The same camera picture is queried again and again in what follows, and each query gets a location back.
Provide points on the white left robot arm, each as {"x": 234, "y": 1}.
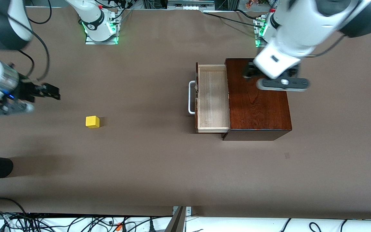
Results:
{"x": 301, "y": 29}

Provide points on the dark wooden cabinet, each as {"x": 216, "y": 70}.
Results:
{"x": 259, "y": 109}

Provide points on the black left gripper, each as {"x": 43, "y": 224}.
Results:
{"x": 249, "y": 71}

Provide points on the orange plug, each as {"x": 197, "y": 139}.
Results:
{"x": 119, "y": 227}

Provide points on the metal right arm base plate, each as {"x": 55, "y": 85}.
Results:
{"x": 114, "y": 38}

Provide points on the grey metal bracket beam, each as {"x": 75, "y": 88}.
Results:
{"x": 177, "y": 222}

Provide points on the white power strip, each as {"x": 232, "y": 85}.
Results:
{"x": 190, "y": 5}

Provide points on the yellow cube block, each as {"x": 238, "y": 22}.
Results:
{"x": 92, "y": 122}

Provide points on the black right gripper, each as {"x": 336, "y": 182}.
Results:
{"x": 27, "y": 90}

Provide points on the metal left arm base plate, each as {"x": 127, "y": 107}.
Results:
{"x": 257, "y": 40}

